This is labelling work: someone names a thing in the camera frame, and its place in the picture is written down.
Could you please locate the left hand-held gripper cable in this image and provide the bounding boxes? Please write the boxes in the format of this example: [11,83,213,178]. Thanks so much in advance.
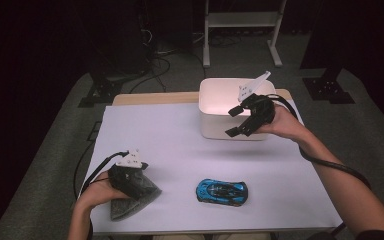
[79,150,130,240]

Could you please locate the right hand-held gripper cable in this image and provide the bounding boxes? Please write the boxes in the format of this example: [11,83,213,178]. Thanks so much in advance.
[265,93,372,190]

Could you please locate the white table sheet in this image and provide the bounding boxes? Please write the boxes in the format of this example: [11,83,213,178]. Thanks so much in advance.
[79,99,344,235]

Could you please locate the black stand base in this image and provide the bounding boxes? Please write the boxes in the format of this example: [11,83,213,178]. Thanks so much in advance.
[302,66,355,105]
[78,71,124,108]

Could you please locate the wooden table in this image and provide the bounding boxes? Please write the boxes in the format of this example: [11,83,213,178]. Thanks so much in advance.
[112,88,293,107]

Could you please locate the floor outlet plate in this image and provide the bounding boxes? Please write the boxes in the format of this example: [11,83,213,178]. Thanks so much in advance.
[86,121,103,142]

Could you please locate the black floor cables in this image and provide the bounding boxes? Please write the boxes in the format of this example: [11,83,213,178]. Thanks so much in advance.
[129,29,173,94]

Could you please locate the grey cloth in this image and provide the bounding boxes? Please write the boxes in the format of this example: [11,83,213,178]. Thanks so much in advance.
[109,165,164,222]

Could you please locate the white metal stand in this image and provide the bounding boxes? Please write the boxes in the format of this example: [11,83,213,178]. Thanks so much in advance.
[202,0,288,69]

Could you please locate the dark equipment cabinet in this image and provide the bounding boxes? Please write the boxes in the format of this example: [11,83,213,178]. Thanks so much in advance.
[89,0,149,76]

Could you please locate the hand-held gripper cable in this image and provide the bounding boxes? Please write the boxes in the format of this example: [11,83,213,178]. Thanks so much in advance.
[79,150,130,240]
[265,93,372,190]

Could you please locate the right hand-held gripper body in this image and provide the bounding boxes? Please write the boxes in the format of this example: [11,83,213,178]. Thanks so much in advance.
[237,70,277,137]

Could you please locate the person's right hand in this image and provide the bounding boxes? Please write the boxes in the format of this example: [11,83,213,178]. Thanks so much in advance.
[257,104,312,142]

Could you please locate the thin black floor cable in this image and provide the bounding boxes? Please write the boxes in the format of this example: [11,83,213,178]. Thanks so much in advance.
[73,141,96,201]

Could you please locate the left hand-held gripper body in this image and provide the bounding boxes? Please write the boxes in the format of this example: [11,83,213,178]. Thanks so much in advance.
[107,148,148,201]

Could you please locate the person's left hand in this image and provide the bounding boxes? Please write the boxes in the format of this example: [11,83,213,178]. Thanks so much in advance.
[75,171,128,215]

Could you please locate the white plastic bin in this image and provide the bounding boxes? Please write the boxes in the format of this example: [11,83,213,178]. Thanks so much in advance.
[198,77,280,141]

